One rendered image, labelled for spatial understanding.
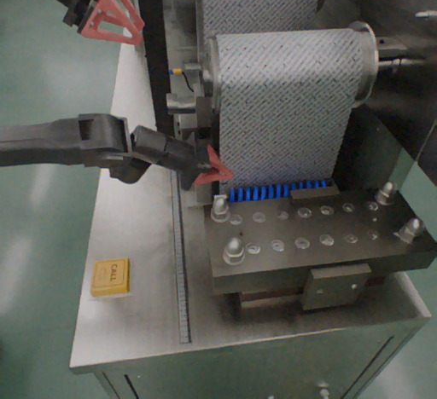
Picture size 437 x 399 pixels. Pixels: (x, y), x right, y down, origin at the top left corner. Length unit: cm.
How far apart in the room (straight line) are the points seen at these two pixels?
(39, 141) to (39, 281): 145
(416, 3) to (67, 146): 60
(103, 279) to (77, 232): 137
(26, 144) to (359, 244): 56
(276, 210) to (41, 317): 140
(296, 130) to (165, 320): 43
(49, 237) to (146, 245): 138
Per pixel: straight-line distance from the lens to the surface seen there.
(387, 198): 75
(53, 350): 178
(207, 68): 60
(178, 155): 62
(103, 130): 58
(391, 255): 68
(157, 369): 75
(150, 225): 83
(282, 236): 64
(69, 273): 195
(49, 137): 58
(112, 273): 74
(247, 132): 63
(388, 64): 72
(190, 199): 86
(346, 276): 64
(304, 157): 70
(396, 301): 79
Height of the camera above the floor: 153
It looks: 43 degrees down
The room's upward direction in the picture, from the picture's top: straight up
